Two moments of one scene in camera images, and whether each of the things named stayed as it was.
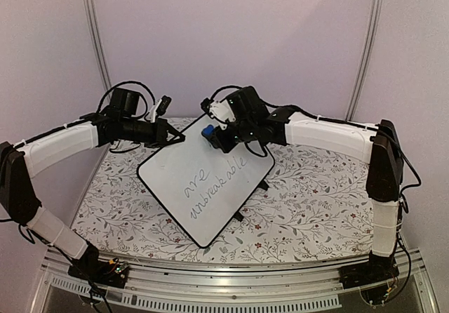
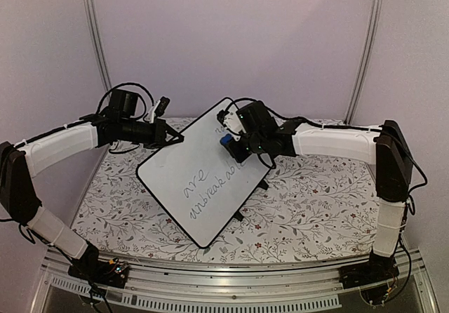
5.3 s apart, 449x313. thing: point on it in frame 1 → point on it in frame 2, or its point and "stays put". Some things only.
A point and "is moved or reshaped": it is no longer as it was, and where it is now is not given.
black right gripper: (224, 146) → (238, 156)
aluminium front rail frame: (302, 285) stays put
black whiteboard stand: (264, 185) stays put
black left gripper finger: (175, 136) stays put
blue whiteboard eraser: (208, 130) is moved or reshaped
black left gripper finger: (162, 144) stays put
